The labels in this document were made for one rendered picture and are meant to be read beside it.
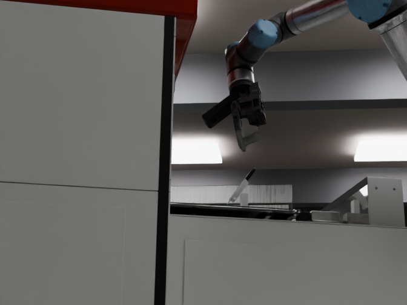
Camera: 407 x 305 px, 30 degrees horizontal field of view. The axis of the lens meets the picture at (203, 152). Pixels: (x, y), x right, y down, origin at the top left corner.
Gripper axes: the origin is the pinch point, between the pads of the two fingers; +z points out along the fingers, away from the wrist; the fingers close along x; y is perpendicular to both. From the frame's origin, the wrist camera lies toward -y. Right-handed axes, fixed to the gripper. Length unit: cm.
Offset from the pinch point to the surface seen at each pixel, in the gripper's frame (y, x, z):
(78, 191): -26, -43, 34
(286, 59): -7, 287, -291
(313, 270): 13.7, 0.9, 38.8
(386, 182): 34.7, 8.6, 14.1
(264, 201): -56, 404, -240
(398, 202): 36.5, 11.4, 19.0
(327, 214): 18.1, 21.6, 12.4
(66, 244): -29, -40, 44
